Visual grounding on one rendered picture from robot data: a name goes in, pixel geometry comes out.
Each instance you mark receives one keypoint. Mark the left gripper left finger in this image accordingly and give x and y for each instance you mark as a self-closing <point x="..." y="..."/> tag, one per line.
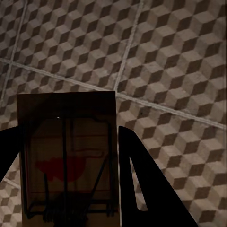
<point x="9" y="149"/>

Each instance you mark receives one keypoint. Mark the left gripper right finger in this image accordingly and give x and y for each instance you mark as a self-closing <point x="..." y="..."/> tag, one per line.
<point x="165" y="208"/>

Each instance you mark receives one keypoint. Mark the mousetrap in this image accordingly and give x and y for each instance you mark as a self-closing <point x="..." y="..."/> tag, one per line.
<point x="68" y="159"/>

